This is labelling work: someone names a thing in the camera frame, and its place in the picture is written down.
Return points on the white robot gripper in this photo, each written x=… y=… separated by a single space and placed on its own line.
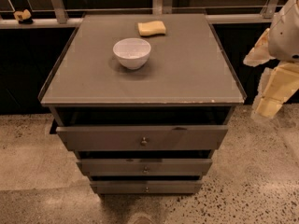
x=286 y=36

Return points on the metal window railing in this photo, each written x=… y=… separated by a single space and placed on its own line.
x=53 y=13

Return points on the small yellow black object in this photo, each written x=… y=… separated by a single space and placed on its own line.
x=23 y=16

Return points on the white ceramic bowl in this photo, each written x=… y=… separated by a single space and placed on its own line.
x=132 y=53

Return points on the grey drawer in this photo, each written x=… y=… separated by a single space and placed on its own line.
x=143 y=167
x=146 y=187
x=142 y=138

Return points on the grey drawer cabinet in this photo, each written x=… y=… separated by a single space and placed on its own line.
x=186 y=81

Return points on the grey bottom drawer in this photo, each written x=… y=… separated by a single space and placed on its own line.
x=146 y=187

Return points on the yellow sponge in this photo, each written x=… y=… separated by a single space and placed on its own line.
x=151 y=28

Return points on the grey top drawer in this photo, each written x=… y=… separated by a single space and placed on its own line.
x=142 y=138

